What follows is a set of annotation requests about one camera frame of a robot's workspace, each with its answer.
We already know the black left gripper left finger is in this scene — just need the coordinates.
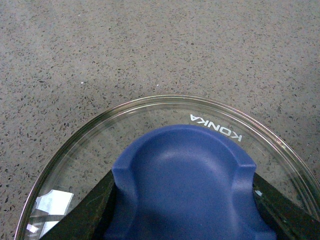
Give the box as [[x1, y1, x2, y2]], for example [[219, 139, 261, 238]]
[[41, 171, 116, 240]]

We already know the glass lid blue knob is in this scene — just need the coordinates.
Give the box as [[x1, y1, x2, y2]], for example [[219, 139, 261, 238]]
[[14, 95, 320, 240]]

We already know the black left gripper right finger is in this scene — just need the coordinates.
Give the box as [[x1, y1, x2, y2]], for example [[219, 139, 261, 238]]
[[252, 173, 320, 240]]

